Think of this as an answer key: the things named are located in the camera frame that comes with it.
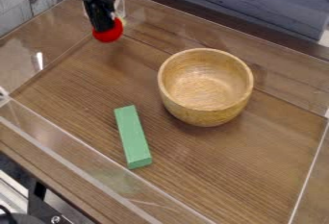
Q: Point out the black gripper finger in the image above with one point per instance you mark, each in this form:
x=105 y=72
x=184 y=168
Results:
x=100 y=11

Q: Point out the red plush strawberry toy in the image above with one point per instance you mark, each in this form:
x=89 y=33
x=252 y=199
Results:
x=113 y=34

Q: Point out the light wooden bowl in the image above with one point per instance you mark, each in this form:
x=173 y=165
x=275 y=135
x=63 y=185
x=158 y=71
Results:
x=205 y=86

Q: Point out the green rectangular block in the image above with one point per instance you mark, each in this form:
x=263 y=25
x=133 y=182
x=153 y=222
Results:
x=133 y=137

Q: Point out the clear acrylic front wall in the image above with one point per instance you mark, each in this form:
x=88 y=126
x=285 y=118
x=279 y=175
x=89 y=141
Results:
x=112 y=194

